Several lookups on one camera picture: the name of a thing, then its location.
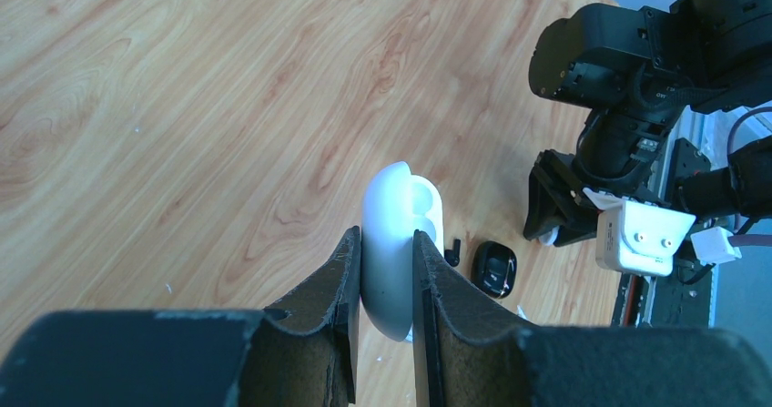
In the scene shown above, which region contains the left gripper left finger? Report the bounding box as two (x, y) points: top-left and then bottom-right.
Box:
(1, 227), (361, 406)

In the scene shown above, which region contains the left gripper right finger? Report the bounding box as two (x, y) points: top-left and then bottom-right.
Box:
(412, 231), (771, 406)

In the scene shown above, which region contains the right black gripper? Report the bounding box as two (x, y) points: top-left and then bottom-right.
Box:
(523, 149), (670, 247)

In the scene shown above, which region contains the right white earbud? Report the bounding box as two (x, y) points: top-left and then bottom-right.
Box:
(537, 228), (559, 246)

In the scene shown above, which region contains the black earbud case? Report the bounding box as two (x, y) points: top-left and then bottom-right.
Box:
(471, 240), (517, 299)

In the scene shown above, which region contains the white earbud charging case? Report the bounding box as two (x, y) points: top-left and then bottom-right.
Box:
(361, 161), (444, 342)

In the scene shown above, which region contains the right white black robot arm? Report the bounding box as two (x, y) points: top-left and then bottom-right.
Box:
(523, 0), (771, 246)

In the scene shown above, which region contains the small black earbud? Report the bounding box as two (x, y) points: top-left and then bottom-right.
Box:
(444, 239), (462, 268)

